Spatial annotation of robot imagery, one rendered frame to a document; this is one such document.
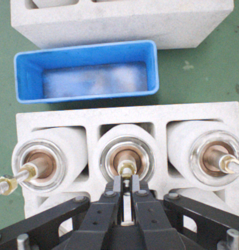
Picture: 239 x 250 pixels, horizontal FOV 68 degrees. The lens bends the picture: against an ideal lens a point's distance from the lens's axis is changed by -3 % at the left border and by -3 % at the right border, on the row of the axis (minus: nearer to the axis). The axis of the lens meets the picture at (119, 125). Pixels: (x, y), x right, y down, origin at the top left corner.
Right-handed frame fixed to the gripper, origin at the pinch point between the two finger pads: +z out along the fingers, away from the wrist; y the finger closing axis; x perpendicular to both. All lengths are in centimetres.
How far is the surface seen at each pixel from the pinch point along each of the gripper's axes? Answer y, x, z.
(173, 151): 7.0, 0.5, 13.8
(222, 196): 16.8, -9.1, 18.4
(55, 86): -18.7, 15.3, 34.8
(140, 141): 1.8, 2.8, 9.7
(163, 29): 8.4, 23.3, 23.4
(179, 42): 13.9, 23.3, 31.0
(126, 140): 0.0, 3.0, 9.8
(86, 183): -7.4, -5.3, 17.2
